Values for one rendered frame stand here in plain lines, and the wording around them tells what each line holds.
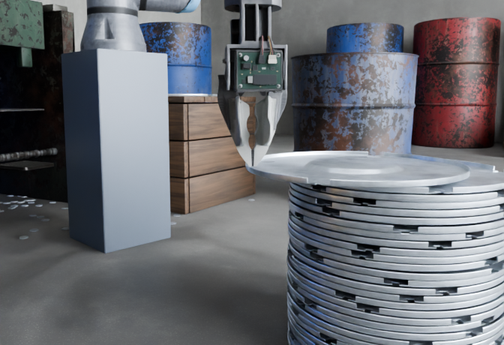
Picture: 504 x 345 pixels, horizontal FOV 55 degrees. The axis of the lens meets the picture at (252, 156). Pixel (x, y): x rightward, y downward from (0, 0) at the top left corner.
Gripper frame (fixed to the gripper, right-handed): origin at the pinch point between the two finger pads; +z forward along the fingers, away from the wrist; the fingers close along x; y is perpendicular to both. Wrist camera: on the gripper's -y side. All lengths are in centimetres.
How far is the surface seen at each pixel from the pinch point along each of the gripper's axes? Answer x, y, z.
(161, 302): -14.1, -16.0, 26.8
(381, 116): 46, -79, -2
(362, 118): 41, -79, -1
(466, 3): 195, -308, -81
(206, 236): -7, -55, 27
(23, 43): -62, -93, -24
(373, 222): 13.1, 10.5, 6.7
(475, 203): 22.9, 14.8, 3.8
